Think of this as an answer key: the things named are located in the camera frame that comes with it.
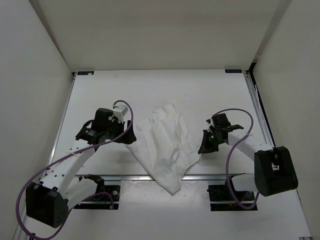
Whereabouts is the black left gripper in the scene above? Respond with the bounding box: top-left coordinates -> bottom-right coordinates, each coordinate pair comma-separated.
104,117 -> 137,145

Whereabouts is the white pleated skirt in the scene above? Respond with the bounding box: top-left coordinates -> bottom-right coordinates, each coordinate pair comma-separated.
127,102 -> 201,195

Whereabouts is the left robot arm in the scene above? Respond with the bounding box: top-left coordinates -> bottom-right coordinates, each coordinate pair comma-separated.
25,105 -> 137,228

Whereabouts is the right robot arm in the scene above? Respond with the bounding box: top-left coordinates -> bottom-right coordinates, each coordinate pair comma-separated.
198,113 -> 299,200

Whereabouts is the blue right corner label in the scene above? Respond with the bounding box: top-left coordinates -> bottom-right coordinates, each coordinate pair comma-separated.
225,69 -> 243,74

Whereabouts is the blue corner label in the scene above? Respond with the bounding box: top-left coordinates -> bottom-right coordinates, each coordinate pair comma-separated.
225,69 -> 243,74
77,71 -> 94,76

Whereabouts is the blue left corner label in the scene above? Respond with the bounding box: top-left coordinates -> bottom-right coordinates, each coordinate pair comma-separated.
77,71 -> 94,76

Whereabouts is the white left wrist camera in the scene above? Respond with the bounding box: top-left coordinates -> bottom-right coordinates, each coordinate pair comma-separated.
112,105 -> 128,122

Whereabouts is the aluminium front table rail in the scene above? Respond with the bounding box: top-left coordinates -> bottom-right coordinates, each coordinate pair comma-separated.
44,173 -> 251,182

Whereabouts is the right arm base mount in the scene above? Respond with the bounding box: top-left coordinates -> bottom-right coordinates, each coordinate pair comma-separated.
207,185 -> 258,212

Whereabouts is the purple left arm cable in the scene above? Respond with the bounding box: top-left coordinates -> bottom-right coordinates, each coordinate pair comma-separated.
16,99 -> 134,239

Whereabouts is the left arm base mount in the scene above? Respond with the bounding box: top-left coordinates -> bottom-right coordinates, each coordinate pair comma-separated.
74,181 -> 121,210

